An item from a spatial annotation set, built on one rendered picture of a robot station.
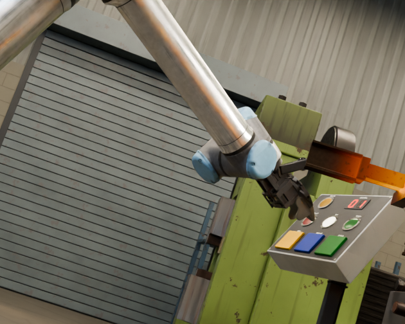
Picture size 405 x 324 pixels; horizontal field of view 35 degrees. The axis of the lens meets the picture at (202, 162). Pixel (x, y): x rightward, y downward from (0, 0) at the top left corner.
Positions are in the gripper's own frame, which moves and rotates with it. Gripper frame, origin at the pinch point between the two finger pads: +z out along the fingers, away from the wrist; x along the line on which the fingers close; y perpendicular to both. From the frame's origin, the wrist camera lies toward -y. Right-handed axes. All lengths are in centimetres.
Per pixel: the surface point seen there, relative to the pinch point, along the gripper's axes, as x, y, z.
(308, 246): -7.7, 2.5, 10.2
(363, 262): 7.1, -1.0, 17.6
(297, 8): -680, -552, 89
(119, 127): -733, -217, 65
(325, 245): -1.1, 1.4, 10.2
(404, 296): 38.8, 13.2, 9.6
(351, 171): 66, 25, -35
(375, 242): 7.1, -7.9, 16.2
